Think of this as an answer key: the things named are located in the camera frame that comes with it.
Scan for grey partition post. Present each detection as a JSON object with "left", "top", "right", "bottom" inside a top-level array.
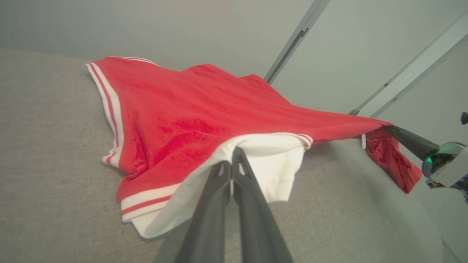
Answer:
[{"left": 264, "top": 0, "right": 332, "bottom": 85}]

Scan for grey partition frame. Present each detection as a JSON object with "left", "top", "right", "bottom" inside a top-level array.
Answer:
[{"left": 348, "top": 8, "right": 468, "bottom": 118}]

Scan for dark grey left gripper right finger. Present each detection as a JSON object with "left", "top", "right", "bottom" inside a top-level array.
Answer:
[{"left": 231, "top": 146, "right": 293, "bottom": 263}]

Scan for white partition panel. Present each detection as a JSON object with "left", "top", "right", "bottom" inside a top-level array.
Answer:
[
  {"left": 0, "top": 0, "right": 316, "bottom": 84},
  {"left": 272, "top": 0, "right": 468, "bottom": 114}
]

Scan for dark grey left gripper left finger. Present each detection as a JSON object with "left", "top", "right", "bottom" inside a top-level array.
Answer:
[{"left": 154, "top": 161, "right": 232, "bottom": 263}]

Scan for red shirt white striped sleeves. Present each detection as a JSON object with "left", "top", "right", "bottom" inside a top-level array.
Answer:
[{"left": 85, "top": 56, "right": 423, "bottom": 239}]

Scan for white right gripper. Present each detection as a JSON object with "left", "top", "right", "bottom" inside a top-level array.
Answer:
[{"left": 381, "top": 125, "right": 468, "bottom": 191}]

